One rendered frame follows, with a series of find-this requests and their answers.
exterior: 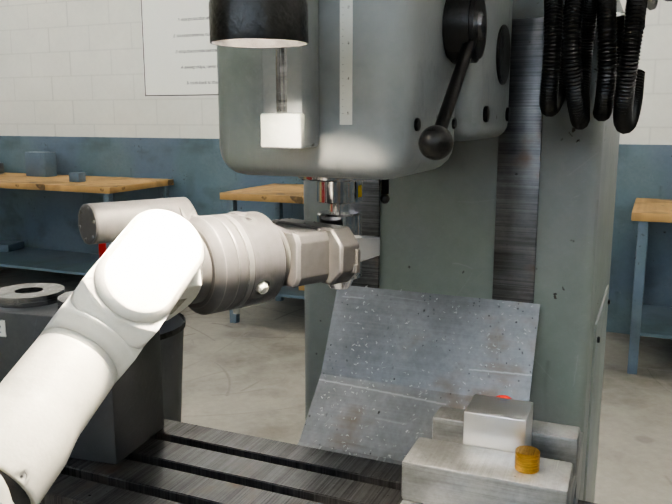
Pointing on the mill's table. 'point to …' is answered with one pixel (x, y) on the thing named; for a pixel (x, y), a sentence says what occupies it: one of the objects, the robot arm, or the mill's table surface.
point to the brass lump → (527, 459)
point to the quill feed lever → (468, 19)
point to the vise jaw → (479, 476)
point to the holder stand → (38, 300)
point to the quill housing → (348, 94)
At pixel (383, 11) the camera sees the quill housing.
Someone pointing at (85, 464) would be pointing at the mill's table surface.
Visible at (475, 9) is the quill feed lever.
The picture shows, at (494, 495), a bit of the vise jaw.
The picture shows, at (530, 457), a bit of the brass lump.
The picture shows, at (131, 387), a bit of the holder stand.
